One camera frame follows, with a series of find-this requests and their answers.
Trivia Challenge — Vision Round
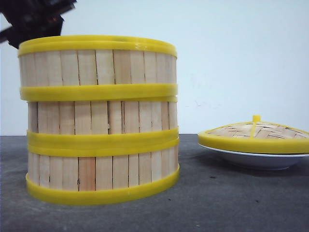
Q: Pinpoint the woven bamboo steamer lid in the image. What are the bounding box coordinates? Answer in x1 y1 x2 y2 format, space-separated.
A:
197 115 309 154

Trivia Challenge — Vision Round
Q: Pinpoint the bamboo steamer tray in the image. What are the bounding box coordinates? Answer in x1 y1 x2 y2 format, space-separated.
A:
18 35 178 102
27 101 179 157
26 139 180 205

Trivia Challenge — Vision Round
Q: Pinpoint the white ceramic plate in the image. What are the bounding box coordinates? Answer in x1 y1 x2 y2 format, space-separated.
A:
199 144 309 171

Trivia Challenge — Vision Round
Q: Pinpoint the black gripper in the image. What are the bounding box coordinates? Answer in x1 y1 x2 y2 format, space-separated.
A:
0 0 77 49

